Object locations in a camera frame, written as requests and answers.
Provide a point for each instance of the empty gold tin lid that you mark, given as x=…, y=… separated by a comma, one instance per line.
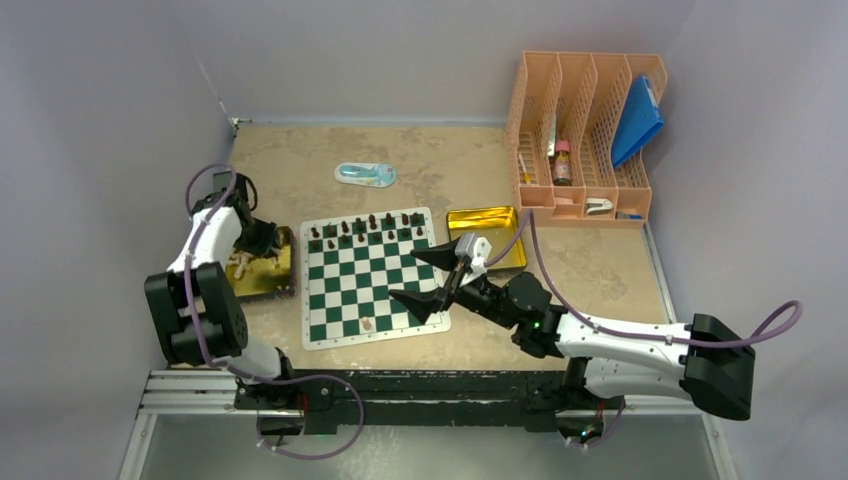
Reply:
x=496, y=224

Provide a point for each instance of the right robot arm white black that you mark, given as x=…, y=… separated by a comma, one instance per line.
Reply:
x=703, y=361

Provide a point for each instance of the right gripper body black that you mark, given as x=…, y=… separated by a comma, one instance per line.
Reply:
x=479, y=295

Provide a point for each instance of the blue folder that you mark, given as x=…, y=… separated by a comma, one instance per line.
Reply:
x=640, y=121

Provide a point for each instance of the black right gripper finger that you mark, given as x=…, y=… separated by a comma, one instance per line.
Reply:
x=423, y=304
x=442, y=256

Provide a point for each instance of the green white chess board mat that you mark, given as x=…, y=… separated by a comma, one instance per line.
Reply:
x=342, y=286

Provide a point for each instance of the small bottle pink cap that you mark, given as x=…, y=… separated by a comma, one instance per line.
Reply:
x=561, y=166

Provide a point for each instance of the blue packaged stapler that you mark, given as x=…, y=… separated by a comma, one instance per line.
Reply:
x=374, y=175

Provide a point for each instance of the yellow pen in organizer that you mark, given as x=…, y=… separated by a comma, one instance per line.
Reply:
x=526, y=177

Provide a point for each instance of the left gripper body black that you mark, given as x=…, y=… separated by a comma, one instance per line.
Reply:
x=256, y=238

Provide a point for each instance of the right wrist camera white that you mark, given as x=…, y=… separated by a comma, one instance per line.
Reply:
x=475, y=249

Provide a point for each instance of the gold tin with white pieces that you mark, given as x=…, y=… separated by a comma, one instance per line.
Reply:
x=257, y=279

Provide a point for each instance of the white stapler in organizer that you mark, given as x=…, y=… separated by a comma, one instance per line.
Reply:
x=598, y=206

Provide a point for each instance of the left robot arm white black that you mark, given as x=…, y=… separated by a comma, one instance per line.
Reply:
x=198, y=319

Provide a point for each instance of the peach plastic file organizer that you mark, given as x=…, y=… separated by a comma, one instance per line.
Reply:
x=579, y=97

